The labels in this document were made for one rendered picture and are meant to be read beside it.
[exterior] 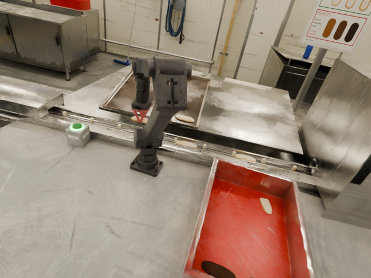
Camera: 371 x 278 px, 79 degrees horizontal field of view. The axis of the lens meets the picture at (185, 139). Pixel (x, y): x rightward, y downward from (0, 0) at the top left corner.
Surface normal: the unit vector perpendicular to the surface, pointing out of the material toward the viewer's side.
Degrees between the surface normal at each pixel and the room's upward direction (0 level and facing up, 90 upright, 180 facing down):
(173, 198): 0
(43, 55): 90
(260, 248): 0
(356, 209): 90
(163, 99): 61
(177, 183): 0
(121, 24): 90
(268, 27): 90
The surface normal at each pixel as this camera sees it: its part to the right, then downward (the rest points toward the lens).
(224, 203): 0.15, -0.81
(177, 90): 0.33, 0.11
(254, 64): -0.18, 0.54
